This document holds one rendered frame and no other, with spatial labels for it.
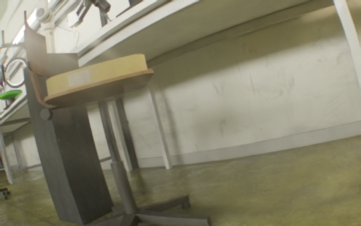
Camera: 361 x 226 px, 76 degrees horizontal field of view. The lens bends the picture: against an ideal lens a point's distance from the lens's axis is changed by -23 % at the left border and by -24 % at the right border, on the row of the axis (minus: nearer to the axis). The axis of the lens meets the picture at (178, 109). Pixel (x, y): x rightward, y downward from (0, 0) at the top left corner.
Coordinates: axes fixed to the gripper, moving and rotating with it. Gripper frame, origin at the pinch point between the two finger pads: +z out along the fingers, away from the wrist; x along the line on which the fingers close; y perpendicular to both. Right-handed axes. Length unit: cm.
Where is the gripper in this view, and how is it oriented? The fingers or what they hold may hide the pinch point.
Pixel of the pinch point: (110, 20)
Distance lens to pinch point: 153.1
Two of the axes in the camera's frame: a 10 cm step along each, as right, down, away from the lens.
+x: -3.3, 0.9, 9.4
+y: 7.0, -6.4, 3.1
